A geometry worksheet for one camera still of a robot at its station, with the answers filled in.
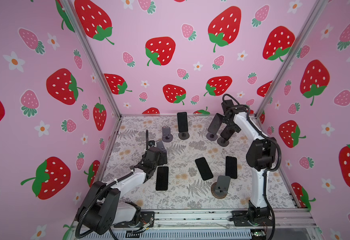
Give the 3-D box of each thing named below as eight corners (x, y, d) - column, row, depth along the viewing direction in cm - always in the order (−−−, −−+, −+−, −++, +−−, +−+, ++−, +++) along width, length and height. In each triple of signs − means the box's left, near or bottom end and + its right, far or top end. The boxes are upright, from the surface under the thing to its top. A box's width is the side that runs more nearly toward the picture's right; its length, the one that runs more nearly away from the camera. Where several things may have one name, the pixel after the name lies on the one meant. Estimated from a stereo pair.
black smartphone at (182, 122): (178, 137, 110) (178, 121, 97) (178, 128, 116) (177, 112, 102) (187, 136, 110) (187, 120, 97) (185, 127, 116) (186, 111, 102)
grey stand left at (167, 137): (162, 142, 107) (161, 134, 100) (163, 134, 111) (162, 126, 104) (172, 142, 107) (171, 134, 100) (172, 134, 111) (172, 126, 104)
